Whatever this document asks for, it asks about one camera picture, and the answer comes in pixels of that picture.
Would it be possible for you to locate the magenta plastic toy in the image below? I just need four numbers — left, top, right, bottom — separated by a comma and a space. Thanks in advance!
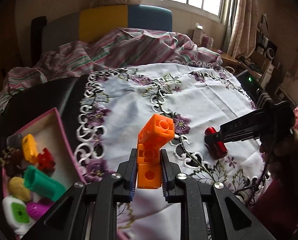
26, 201, 54, 222

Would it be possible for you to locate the red metal cylinder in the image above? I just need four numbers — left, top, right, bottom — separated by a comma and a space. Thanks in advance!
204, 127, 228, 160

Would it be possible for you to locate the red plastic toy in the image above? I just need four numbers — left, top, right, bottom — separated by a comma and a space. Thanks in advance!
36, 148, 56, 172

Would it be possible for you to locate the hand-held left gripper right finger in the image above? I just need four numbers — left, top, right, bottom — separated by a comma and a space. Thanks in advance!
160, 149, 277, 240

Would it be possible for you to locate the white round device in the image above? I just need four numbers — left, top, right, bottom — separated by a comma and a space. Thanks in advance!
264, 47, 280, 60

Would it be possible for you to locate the pink cardboard box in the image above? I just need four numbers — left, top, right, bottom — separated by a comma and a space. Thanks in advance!
0, 107, 88, 240

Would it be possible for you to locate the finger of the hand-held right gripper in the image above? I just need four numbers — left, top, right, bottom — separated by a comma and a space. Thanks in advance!
204, 129, 230, 144

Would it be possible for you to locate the open cardboard box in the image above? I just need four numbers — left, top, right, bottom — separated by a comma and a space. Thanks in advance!
239, 50, 275, 80

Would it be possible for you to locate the small pink carton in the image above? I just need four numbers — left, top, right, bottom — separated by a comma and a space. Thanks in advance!
201, 35, 214, 47

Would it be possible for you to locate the white embroidered floral tablecloth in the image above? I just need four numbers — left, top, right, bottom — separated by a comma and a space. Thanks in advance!
74, 62, 272, 240

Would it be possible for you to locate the pink green striped blanket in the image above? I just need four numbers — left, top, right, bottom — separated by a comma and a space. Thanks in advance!
0, 27, 223, 118

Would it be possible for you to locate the grey yellow blue headboard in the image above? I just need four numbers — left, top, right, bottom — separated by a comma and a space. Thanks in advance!
41, 4, 172, 53

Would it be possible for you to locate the white carton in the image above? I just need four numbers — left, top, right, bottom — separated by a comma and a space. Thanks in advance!
192, 22, 205, 43

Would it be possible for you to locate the black braided cord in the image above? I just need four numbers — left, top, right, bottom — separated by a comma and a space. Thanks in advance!
247, 110, 280, 205

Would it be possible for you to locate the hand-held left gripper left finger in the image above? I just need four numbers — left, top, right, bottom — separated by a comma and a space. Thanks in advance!
21, 149, 139, 240

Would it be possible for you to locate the wooden nightstand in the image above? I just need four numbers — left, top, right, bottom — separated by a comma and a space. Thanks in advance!
210, 47, 241, 68

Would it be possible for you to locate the orange plastic building block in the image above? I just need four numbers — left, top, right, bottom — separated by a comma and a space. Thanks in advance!
136, 114, 175, 189

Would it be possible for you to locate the black device with green light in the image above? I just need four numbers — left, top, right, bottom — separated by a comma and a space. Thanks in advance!
235, 70, 262, 98

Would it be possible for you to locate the person's red clothing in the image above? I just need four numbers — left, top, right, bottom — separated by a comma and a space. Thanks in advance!
249, 177, 298, 240

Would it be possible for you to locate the white and green plastic case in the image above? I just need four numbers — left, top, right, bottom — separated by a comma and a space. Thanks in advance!
2, 196, 33, 234

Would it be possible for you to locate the yellow plastic case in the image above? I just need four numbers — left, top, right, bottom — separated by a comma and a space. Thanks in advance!
22, 134, 38, 164

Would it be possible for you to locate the mustard knitted pouch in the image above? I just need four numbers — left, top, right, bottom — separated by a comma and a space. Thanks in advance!
7, 176, 32, 203

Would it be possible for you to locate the person's right hand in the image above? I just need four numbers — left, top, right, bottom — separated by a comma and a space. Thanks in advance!
259, 130, 298, 165

